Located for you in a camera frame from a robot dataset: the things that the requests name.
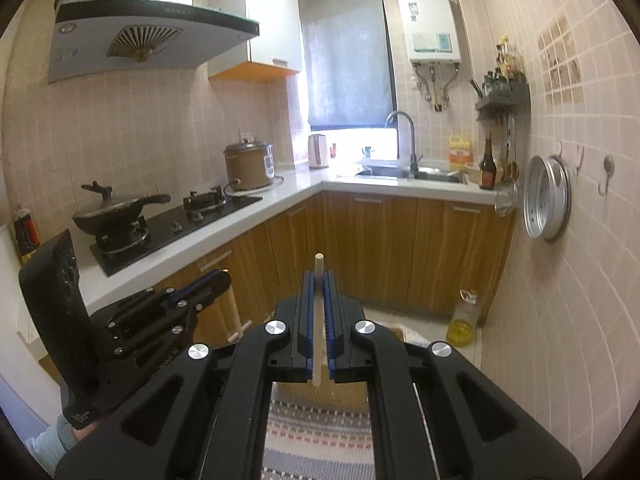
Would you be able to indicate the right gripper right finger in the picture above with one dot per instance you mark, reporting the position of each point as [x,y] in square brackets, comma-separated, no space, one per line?
[433,414]

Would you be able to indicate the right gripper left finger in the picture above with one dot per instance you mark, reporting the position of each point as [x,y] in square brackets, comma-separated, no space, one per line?
[204,415]

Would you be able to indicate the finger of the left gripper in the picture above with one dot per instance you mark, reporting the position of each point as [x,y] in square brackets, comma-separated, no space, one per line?
[204,291]

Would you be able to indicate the wooden chopstick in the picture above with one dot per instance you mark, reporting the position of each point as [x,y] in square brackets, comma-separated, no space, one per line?
[235,326]
[318,338]

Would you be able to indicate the person's left hand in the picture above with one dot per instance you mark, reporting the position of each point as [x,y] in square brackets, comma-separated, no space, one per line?
[70,436]

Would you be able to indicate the cooking oil bottle on floor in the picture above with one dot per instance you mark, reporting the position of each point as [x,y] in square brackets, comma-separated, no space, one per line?
[462,326]

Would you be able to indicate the black gas stove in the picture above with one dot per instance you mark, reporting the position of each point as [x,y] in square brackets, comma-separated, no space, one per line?
[116,252]

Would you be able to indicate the beige slotted plastic basket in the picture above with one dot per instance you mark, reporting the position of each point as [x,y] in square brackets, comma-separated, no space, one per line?
[326,397]

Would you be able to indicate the brown electric rice cooker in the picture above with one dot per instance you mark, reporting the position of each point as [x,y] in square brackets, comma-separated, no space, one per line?
[250,165]

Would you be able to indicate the red capped sauce bottle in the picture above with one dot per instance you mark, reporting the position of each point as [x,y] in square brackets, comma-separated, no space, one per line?
[27,241]

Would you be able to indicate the steel sink basin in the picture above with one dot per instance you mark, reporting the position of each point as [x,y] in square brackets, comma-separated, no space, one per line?
[423,173]

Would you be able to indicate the dark soy sauce bottle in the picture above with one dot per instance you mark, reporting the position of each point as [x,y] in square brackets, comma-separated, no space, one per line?
[488,168]

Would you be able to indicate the round metal steamer tray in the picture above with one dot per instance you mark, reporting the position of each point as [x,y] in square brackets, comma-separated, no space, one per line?
[547,198]

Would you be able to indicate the yellow detergent bottle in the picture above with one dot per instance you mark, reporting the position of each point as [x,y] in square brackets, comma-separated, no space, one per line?
[460,152]

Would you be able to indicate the grey roller window blind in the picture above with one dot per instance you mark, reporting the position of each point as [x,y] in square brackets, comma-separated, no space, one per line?
[348,64]

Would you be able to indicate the grey range hood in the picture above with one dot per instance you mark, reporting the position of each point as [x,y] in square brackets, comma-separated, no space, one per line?
[99,36]

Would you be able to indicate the white gas water heater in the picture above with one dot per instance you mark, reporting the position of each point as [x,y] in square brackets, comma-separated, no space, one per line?
[430,31]

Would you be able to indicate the black wok with handle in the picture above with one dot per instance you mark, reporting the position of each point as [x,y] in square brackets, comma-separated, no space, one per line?
[113,212]

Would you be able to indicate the metal wall hook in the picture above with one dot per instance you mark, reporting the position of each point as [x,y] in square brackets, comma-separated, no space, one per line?
[608,165]

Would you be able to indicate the dark wall spice shelf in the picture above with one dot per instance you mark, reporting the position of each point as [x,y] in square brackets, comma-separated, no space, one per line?
[500,102]

